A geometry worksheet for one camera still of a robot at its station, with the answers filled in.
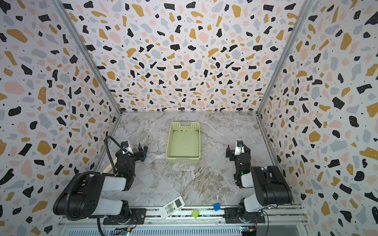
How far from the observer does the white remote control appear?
755mm

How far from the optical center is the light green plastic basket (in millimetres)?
992

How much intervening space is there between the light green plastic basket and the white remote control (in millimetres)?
221
